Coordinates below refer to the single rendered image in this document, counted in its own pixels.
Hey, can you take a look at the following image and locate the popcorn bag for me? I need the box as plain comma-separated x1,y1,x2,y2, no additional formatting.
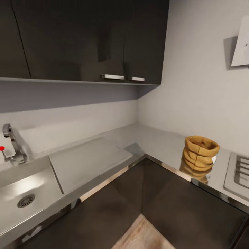
182,136,220,171

